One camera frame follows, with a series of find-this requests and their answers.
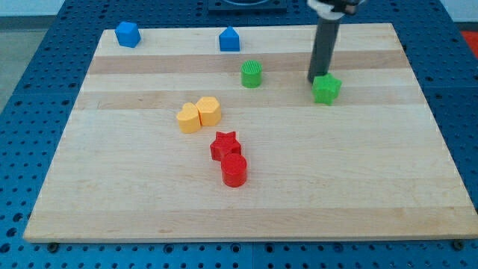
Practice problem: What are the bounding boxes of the yellow heart block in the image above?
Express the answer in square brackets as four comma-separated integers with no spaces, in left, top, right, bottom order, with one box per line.
[176,102,202,134]

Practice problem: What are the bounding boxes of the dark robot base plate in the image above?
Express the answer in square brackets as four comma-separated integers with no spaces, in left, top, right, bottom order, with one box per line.
[208,0,288,13]

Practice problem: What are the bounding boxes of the red star block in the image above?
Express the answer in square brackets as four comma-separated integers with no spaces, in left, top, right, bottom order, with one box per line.
[210,132,241,161]

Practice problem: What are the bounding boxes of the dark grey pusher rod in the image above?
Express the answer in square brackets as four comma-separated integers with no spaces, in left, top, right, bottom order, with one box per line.
[308,17,341,83]

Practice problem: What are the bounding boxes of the green cylinder block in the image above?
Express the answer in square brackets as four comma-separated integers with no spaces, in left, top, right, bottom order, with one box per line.
[240,60,262,88]

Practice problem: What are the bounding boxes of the blue pentagon block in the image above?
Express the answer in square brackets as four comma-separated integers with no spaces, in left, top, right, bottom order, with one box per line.
[219,26,240,52]

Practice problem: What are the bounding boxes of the green star block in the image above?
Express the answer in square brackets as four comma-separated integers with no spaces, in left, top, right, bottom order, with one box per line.
[312,73,342,105]

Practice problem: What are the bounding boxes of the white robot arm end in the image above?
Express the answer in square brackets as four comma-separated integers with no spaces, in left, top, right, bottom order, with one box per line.
[306,0,366,20]

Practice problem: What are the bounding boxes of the blue cube block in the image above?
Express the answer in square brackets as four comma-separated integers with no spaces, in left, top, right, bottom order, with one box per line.
[114,22,141,48]

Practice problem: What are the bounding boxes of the red cylinder block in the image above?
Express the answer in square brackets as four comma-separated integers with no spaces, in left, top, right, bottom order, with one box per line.
[221,153,247,188]

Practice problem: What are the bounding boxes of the wooden board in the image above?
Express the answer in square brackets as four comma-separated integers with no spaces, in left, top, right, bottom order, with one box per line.
[23,23,477,243]

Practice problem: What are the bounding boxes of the yellow hexagon block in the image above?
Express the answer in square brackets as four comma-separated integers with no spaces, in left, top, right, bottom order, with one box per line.
[196,96,222,126]

